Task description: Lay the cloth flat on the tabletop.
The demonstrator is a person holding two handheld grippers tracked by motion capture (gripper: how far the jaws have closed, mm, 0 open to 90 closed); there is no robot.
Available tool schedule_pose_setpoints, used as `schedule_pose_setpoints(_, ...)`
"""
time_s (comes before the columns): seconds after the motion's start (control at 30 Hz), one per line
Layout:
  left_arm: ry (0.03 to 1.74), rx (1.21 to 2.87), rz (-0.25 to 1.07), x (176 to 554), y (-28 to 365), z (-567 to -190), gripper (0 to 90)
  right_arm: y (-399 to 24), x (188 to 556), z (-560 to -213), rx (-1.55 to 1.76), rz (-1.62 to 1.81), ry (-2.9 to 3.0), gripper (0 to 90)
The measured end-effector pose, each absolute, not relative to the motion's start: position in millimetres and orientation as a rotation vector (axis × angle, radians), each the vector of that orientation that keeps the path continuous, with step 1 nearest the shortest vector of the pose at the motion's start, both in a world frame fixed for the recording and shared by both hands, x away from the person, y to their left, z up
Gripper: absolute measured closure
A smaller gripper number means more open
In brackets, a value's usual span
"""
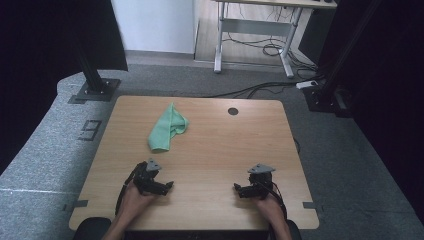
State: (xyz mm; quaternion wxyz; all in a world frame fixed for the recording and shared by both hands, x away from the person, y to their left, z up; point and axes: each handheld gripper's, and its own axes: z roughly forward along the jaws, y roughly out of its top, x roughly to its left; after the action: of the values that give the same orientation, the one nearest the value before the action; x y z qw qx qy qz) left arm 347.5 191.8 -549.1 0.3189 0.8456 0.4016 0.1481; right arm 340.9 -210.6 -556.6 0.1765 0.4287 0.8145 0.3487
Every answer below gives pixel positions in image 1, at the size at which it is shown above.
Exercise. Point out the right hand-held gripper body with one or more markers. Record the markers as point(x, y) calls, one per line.
point(262, 180)

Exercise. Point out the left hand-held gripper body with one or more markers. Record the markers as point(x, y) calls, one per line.
point(145, 176)

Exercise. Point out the green microfibre cloth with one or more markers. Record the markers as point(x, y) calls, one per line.
point(166, 130)

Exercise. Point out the person's right hand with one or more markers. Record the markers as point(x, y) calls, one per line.
point(270, 206)

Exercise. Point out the person's left hand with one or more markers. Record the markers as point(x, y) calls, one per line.
point(135, 201)

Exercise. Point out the black chair armrest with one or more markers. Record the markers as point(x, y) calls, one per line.
point(295, 231)
point(91, 229)

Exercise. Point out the white power strip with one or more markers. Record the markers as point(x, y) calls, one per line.
point(306, 84)

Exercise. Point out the black metal stand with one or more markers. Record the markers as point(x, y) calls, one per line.
point(328, 87)
point(94, 81)

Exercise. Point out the black curtain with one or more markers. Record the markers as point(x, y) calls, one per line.
point(393, 100)
point(40, 66)

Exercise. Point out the black box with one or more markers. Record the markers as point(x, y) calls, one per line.
point(313, 33)

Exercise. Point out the white desk frame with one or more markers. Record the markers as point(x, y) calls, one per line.
point(253, 27)

